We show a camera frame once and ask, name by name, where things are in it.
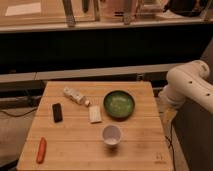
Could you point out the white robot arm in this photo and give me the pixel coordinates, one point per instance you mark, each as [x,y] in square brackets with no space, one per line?
[188,81]

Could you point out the green ceramic bowl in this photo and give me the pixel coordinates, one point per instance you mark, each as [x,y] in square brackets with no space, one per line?
[119,104]

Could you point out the white sponge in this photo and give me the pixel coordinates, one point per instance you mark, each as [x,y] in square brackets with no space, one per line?
[95,114]

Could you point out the white paper cup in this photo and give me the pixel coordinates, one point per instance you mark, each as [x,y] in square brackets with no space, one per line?
[111,136]

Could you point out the black rectangular block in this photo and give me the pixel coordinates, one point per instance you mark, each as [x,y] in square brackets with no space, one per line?
[57,112]

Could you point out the orange carrot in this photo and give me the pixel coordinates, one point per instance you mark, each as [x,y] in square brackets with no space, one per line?
[41,151]

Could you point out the white paper sheet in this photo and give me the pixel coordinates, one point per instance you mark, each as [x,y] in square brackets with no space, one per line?
[23,9]

